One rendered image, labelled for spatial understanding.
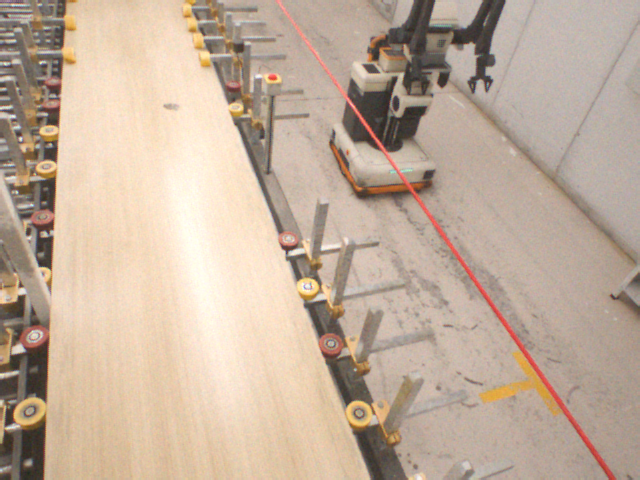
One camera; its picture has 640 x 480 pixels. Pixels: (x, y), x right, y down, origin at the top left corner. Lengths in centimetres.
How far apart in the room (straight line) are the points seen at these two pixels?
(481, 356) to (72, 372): 212
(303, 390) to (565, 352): 202
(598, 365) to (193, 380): 242
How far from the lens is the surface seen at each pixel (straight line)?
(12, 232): 157
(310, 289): 177
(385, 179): 356
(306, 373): 158
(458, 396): 176
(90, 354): 167
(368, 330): 154
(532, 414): 290
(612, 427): 311
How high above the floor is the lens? 226
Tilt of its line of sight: 44 degrees down
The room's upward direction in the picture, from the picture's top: 11 degrees clockwise
